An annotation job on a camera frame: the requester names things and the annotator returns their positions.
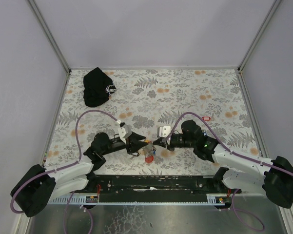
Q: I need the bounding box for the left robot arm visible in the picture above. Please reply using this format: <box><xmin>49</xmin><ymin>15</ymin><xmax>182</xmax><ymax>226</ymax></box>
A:
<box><xmin>10</xmin><ymin>133</ymin><xmax>147</xmax><ymax>217</ymax></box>

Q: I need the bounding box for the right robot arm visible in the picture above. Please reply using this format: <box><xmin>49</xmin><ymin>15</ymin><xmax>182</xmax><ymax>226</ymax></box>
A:
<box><xmin>153</xmin><ymin>120</ymin><xmax>293</xmax><ymax>208</ymax></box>

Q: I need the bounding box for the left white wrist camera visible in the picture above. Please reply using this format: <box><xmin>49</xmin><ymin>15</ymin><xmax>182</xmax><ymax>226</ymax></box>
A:
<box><xmin>117</xmin><ymin>120</ymin><xmax>132</xmax><ymax>143</ymax></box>

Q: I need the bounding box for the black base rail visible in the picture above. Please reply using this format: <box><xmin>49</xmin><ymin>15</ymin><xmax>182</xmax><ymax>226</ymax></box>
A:
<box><xmin>68</xmin><ymin>174</ymin><xmax>242</xmax><ymax>203</ymax></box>

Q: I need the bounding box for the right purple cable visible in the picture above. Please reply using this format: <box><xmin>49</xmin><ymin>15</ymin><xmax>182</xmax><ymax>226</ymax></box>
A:
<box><xmin>160</xmin><ymin>112</ymin><xmax>293</xmax><ymax>231</ymax></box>

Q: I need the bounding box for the purple cable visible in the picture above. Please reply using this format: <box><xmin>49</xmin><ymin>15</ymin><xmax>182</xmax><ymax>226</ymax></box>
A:
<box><xmin>10</xmin><ymin>110</ymin><xmax>124</xmax><ymax>234</ymax></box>
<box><xmin>160</xmin><ymin>112</ymin><xmax>293</xmax><ymax>231</ymax></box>

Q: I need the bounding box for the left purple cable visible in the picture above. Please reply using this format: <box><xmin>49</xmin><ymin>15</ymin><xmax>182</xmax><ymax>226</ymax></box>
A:
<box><xmin>10</xmin><ymin>110</ymin><xmax>124</xmax><ymax>234</ymax></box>

